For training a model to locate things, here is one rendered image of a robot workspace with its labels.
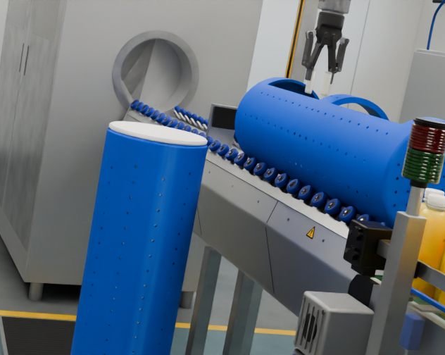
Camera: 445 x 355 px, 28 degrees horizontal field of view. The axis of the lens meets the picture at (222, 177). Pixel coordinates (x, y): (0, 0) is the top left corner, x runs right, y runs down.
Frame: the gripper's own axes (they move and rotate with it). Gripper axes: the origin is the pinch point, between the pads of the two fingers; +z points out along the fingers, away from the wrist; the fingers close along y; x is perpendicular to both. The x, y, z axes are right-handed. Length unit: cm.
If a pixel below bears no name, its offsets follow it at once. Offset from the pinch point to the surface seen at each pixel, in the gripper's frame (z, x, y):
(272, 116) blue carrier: 11.3, 0.6, 12.5
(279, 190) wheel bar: 31.0, 7.9, 9.5
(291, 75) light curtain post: 2, -80, -31
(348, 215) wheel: 28, 47, 10
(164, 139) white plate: 21, 7, 46
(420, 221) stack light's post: 15, 107, 34
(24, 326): 110, -84, 55
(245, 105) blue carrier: 11.1, -19.7, 12.5
